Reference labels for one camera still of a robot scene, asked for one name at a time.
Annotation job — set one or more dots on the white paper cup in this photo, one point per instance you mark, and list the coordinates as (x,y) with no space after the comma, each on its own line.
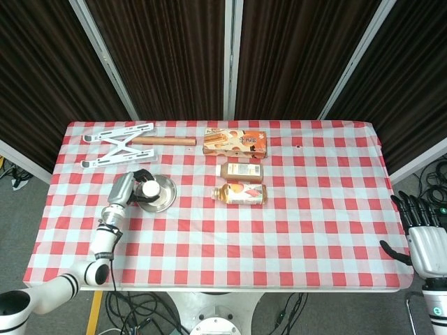
(151,189)

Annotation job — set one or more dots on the round metal plate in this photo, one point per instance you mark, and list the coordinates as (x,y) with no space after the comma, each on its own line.
(166,195)

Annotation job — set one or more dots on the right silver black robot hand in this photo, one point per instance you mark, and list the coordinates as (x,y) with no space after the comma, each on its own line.
(427,247)

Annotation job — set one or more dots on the orange snack box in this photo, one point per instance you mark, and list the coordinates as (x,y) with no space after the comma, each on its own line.
(235,143)

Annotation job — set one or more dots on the yellow tea bottle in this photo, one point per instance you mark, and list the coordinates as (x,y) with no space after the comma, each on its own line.
(241,194)

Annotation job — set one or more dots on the brown cardboard tube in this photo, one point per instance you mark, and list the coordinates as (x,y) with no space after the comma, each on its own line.
(167,141)

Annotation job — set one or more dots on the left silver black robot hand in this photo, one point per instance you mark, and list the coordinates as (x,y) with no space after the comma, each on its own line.
(120,190)

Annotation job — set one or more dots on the white folding laptop stand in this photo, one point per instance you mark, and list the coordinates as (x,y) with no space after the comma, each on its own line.
(120,146)

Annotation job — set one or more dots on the black box green light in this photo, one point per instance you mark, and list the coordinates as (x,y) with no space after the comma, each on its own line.
(441,213)

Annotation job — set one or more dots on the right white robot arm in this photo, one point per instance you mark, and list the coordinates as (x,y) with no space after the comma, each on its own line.
(436,307)

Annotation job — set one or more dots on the red white checkered tablecloth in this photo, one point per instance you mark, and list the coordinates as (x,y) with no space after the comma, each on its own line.
(262,244)

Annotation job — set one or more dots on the dark partition panel white frame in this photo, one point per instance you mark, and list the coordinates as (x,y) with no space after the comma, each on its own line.
(35,70)
(164,59)
(293,59)
(408,87)

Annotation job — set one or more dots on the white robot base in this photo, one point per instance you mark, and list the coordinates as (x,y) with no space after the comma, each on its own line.
(213,314)

